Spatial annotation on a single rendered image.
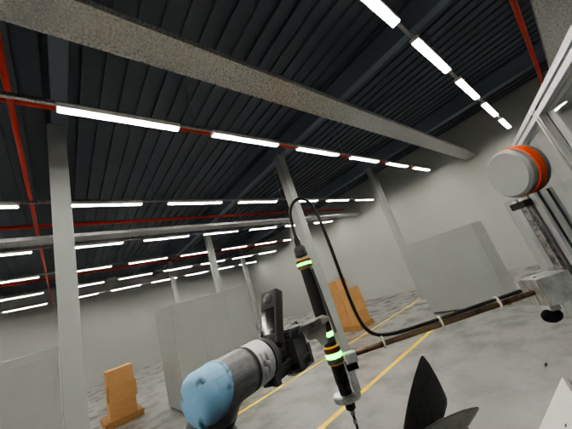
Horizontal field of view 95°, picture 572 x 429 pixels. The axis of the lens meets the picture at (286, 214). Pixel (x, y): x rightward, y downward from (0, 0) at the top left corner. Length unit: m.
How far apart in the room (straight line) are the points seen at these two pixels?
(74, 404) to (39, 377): 1.81
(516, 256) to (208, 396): 12.69
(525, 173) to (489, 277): 6.91
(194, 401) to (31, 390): 6.13
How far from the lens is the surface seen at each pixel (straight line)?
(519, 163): 1.03
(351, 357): 0.79
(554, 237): 1.05
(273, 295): 0.60
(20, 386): 6.56
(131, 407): 8.81
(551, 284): 1.00
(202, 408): 0.46
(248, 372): 0.49
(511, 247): 12.88
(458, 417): 0.77
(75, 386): 4.84
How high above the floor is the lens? 1.75
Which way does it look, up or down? 16 degrees up
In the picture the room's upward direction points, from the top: 18 degrees counter-clockwise
